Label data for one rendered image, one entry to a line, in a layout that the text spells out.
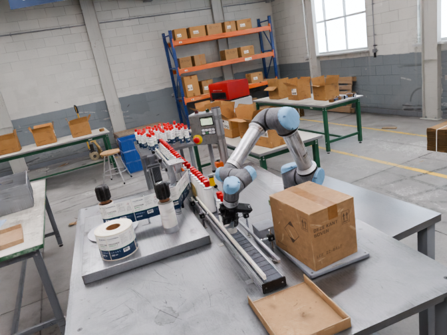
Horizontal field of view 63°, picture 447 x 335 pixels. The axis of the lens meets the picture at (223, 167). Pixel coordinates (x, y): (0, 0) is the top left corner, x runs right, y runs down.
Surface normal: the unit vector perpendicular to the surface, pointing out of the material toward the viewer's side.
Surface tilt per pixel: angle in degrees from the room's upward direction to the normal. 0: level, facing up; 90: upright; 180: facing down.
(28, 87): 90
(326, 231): 90
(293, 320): 0
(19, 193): 90
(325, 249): 90
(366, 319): 0
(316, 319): 0
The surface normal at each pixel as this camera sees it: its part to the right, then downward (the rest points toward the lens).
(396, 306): -0.17, -0.94
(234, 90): 0.59, 0.14
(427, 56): -0.89, 0.28
